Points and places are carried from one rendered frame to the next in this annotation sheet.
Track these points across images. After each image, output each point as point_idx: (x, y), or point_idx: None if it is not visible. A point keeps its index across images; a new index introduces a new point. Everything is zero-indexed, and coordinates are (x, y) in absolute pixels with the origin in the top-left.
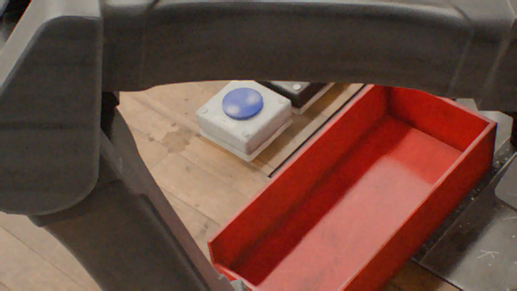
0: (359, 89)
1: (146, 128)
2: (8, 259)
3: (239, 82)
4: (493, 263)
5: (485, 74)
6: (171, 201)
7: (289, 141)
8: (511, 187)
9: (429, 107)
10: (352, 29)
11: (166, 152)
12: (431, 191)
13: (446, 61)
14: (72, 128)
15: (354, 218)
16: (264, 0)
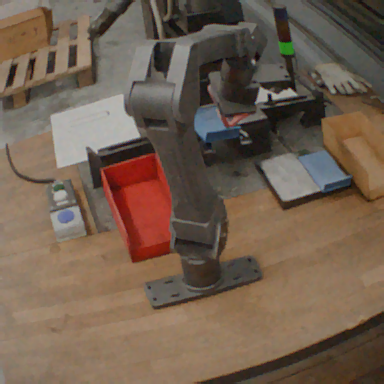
0: (85, 195)
1: (40, 254)
2: (61, 310)
3: (54, 214)
4: None
5: (238, 45)
6: (81, 261)
7: (88, 221)
8: (227, 109)
9: (125, 169)
10: (217, 41)
11: (57, 253)
12: None
13: (232, 44)
14: (195, 80)
15: (144, 217)
16: (204, 38)
